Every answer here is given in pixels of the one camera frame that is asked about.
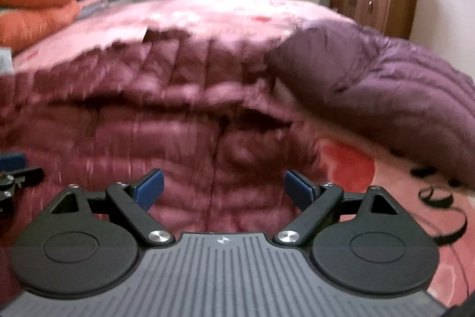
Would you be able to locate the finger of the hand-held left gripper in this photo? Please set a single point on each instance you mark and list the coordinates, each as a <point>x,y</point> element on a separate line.
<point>11,161</point>

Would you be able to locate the wooden cabinet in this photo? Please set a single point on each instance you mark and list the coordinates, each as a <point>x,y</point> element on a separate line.
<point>400,5</point>

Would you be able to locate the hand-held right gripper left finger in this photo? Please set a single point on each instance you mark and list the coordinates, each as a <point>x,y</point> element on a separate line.
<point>150,189</point>

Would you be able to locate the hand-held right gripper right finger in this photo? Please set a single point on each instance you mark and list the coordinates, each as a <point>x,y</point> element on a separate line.
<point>298,187</point>

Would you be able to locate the pink printed blanket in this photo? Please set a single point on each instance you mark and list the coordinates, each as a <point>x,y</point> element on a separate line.
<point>222,14</point>

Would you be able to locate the folded pink bedding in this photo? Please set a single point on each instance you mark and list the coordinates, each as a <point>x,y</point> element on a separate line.
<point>92,7</point>

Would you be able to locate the purple down jacket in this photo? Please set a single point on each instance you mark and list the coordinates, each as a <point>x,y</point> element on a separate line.
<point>371,86</point>

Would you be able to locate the maroon down jacket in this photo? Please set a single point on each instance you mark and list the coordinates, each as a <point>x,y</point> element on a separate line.
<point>185,98</point>

